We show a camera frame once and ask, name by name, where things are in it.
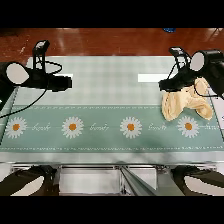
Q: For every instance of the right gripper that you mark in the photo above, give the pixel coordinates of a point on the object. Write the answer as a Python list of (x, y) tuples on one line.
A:
[(173, 83)]

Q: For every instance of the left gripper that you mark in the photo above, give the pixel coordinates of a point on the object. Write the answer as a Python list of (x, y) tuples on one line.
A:
[(59, 82)]

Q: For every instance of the beige shirt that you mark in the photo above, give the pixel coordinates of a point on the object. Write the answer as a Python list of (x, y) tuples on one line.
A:
[(186, 101)]

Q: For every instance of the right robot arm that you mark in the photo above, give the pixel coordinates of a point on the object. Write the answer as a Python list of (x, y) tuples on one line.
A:
[(210, 63)]

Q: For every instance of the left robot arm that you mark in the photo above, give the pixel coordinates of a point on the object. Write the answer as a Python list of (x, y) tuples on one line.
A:
[(13, 75)]

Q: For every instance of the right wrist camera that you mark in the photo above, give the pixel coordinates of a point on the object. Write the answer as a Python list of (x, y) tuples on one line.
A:
[(179, 55)]

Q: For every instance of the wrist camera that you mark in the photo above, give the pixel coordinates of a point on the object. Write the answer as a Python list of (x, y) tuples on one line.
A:
[(179, 55), (40, 53)]

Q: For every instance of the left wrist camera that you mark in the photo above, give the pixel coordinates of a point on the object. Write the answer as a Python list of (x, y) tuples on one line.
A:
[(40, 53)]

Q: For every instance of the silver frame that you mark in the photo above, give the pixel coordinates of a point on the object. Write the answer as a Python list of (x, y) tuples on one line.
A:
[(110, 176)]

